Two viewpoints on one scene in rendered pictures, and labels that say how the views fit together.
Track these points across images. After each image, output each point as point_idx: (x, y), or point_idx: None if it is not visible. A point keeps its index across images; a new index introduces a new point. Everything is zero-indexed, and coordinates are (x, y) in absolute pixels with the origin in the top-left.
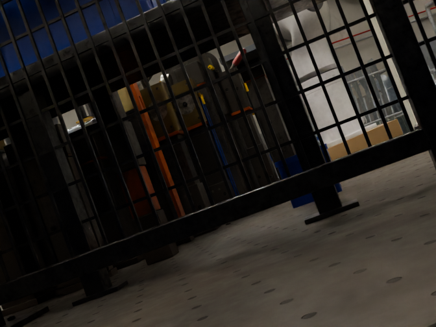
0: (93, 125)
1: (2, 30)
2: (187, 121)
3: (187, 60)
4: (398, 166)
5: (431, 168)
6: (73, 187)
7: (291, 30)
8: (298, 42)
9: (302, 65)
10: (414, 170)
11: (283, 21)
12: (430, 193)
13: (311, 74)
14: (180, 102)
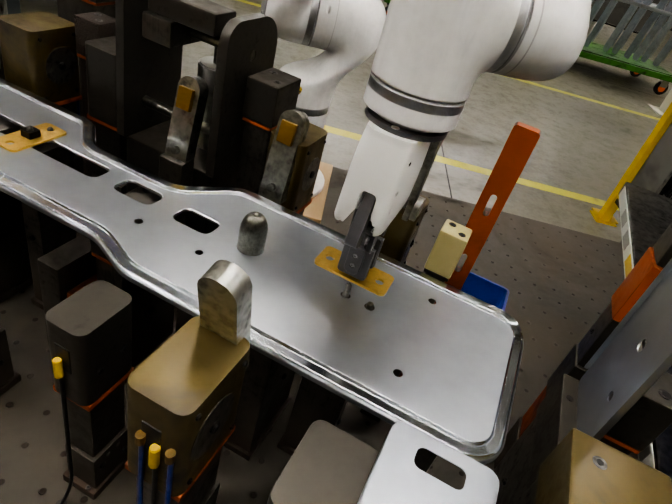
0: (462, 319)
1: None
2: (301, 201)
3: (257, 52)
4: None
5: (571, 321)
6: None
7: (354, 59)
8: (345, 74)
9: (323, 98)
10: (545, 314)
11: (347, 39)
12: None
13: (323, 111)
14: (309, 172)
